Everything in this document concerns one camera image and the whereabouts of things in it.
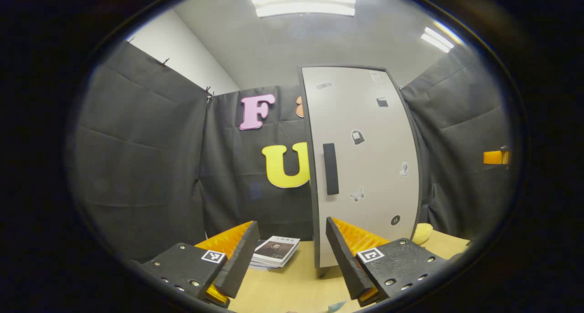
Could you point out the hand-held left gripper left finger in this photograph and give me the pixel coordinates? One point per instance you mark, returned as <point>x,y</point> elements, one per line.
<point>239,263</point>

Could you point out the dark grey cabinet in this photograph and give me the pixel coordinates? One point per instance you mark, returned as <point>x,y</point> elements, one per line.
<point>315,221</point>

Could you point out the black backdrop cloth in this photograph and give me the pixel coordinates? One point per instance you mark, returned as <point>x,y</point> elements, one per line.
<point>146,167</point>

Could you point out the pale blue coaster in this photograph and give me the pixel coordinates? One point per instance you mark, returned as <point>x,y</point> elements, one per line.
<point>336,307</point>

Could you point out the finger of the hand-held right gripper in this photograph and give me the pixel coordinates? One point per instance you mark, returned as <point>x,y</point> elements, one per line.
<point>496,158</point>

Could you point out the yellow plush toy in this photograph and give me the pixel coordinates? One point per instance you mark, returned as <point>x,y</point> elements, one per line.
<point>422,233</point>

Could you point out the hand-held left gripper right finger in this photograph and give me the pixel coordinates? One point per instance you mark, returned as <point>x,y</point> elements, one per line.
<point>349,267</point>

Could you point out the white portrait cover book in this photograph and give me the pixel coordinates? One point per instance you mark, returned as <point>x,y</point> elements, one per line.
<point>278,250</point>

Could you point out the dark blue book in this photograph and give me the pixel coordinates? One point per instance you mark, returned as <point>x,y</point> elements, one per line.
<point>259,243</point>

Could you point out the ceiling light panel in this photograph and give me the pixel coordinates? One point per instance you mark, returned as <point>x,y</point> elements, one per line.
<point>437,39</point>
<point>303,3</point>

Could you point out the plain white book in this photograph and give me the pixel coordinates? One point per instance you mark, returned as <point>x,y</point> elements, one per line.
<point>264,267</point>

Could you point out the light grey cabinet door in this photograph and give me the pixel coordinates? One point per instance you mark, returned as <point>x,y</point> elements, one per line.
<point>374,176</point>

